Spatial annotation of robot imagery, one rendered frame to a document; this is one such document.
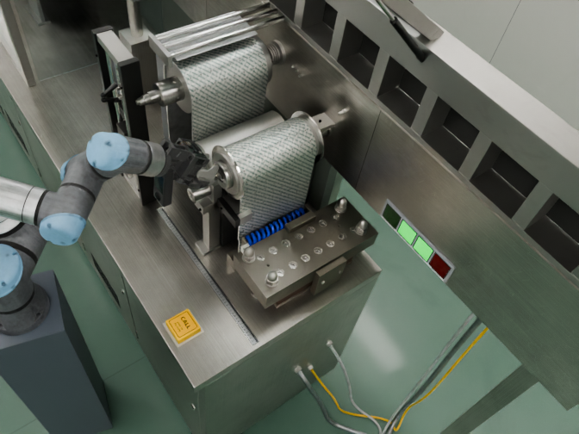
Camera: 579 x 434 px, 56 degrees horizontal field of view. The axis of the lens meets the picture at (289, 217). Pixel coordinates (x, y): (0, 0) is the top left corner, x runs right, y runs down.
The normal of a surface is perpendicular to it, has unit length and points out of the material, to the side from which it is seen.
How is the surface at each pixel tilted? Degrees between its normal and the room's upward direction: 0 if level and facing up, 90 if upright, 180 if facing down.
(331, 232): 0
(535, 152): 90
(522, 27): 90
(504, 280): 90
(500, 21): 90
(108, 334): 0
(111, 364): 0
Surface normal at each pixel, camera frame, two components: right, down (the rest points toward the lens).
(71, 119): 0.11, -0.59
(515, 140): -0.80, 0.42
